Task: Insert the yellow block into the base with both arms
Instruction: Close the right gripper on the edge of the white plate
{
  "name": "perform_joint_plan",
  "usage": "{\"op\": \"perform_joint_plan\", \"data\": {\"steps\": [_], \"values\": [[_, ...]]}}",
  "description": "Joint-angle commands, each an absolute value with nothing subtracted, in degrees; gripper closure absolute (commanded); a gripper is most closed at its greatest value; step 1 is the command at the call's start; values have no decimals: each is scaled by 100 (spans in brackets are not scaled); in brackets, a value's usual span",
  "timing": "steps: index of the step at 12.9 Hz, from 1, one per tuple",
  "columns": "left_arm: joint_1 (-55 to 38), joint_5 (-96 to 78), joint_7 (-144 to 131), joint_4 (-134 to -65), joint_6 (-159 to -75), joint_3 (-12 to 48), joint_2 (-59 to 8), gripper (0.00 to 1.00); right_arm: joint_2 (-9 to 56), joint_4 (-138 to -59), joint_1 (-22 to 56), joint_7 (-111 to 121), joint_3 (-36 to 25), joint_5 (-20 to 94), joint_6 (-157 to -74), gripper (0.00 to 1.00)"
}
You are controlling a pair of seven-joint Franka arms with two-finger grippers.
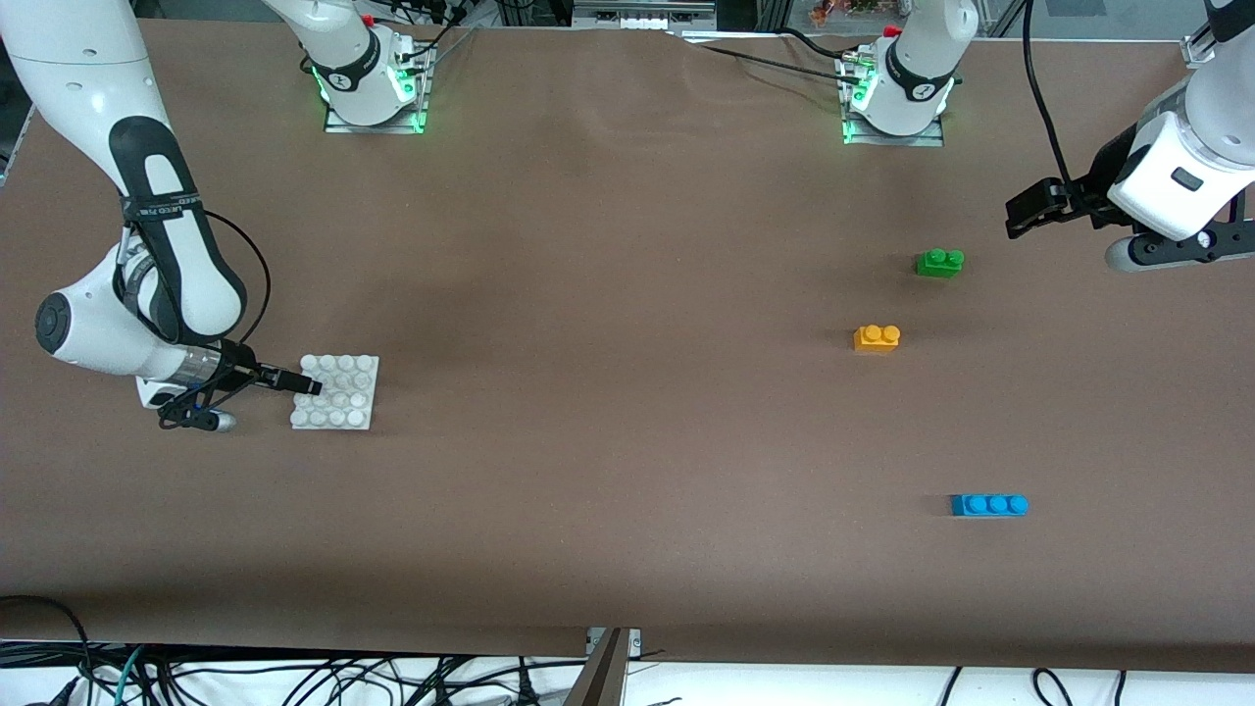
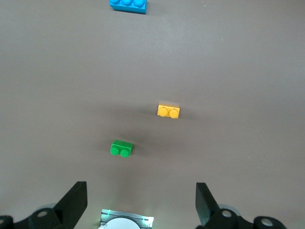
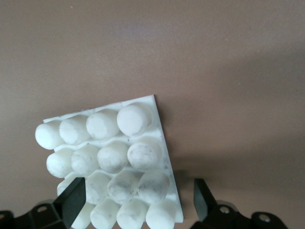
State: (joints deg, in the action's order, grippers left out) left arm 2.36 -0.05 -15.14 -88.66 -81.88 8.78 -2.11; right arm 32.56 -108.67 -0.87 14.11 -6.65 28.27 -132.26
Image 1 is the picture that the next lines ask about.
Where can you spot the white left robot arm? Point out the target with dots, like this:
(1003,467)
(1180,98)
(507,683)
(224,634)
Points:
(912,69)

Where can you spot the yellow two-stud toy block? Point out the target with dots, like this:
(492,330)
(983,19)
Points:
(876,339)

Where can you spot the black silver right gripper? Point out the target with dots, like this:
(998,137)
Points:
(235,370)

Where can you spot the metal frame post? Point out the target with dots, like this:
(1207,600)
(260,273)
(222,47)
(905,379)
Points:
(603,677)

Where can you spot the blue three-stud toy block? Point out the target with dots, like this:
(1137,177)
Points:
(985,506)

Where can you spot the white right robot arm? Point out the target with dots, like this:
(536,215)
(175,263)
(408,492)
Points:
(78,78)

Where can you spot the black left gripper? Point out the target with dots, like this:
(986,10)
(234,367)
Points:
(1097,189)

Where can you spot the aluminium frame rail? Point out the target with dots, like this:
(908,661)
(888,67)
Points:
(637,18)

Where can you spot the brown paper table cover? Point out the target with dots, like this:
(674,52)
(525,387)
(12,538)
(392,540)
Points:
(627,441)

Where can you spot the white studded base plate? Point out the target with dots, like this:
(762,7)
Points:
(343,392)

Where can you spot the green two-stud toy block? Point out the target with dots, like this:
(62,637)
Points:
(938,265)

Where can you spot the aluminium corner profile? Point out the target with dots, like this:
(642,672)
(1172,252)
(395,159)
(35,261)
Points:
(1198,49)

